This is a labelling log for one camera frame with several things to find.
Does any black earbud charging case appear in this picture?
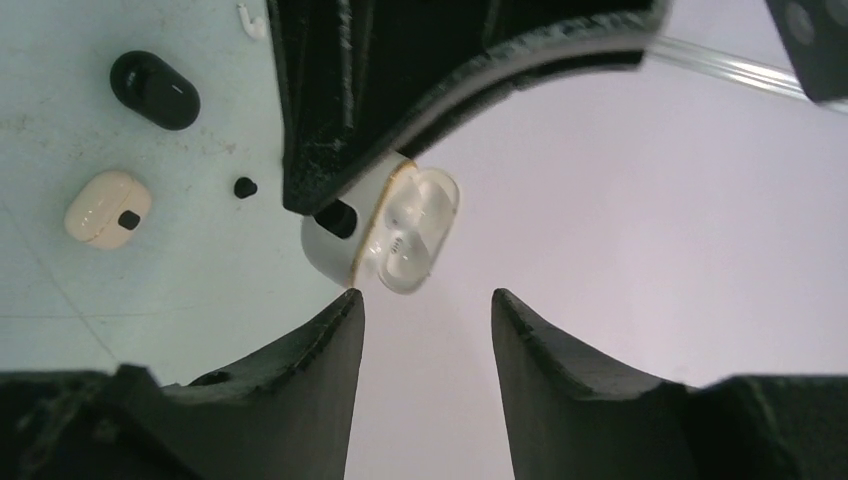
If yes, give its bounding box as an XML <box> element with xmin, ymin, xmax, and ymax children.
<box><xmin>109</xmin><ymin>50</ymin><xmax>201</xmax><ymax>131</ymax></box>

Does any aluminium frame post left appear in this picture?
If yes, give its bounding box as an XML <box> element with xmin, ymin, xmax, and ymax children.
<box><xmin>647</xmin><ymin>37</ymin><xmax>814</xmax><ymax>104</ymax></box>

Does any beige earbud charging case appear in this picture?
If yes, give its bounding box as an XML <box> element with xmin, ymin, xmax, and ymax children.
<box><xmin>64</xmin><ymin>170</ymin><xmax>152</xmax><ymax>250</ymax></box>

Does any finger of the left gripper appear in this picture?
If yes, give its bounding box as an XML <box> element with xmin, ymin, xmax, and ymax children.
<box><xmin>267</xmin><ymin>0</ymin><xmax>671</xmax><ymax>216</ymax></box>

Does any black earbud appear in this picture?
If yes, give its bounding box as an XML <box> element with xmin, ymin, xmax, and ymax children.
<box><xmin>233</xmin><ymin>177</ymin><xmax>258</xmax><ymax>199</ymax></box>

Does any white earbud charging case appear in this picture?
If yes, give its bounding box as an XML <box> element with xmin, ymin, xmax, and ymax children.
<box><xmin>301</xmin><ymin>152</ymin><xmax>461</xmax><ymax>295</ymax></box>

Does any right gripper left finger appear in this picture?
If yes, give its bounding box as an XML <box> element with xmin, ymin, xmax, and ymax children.
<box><xmin>1</xmin><ymin>289</ymin><xmax>365</xmax><ymax>479</ymax></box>

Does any white earbud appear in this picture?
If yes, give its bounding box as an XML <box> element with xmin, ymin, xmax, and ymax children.
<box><xmin>236</xmin><ymin>3</ymin><xmax>268</xmax><ymax>41</ymax></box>

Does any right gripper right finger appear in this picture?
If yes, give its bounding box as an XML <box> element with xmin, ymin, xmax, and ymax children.
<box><xmin>491</xmin><ymin>289</ymin><xmax>847</xmax><ymax>479</ymax></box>

